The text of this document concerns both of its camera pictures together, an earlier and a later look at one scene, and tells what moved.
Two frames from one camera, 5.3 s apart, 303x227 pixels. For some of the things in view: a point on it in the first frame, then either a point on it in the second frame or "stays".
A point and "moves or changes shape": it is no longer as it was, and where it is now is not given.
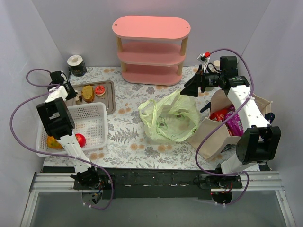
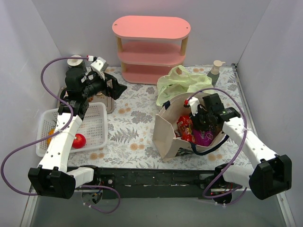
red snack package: [219, 115] moves or changes shape
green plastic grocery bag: [175, 118] -> [178, 81]
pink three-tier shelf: [151, 48] stays
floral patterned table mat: [151, 126] stays
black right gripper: [201, 80] -> [201, 120]
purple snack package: [235, 126] moves or changes shape
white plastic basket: [90, 119] stays
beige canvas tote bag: [214, 136] -> [166, 145]
